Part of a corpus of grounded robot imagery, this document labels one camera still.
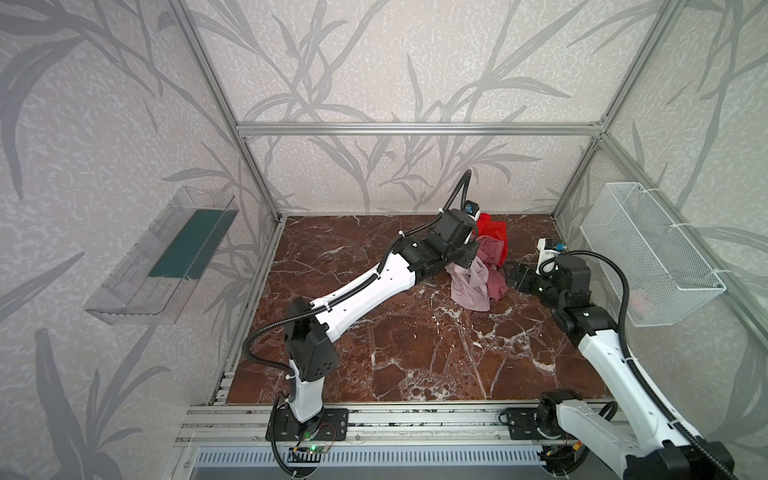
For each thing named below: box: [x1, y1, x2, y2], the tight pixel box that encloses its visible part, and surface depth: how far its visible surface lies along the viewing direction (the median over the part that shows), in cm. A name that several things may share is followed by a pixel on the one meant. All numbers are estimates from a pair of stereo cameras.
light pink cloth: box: [444, 258, 490, 312], surface depth 98 cm
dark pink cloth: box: [477, 235, 509, 302], surface depth 99 cm
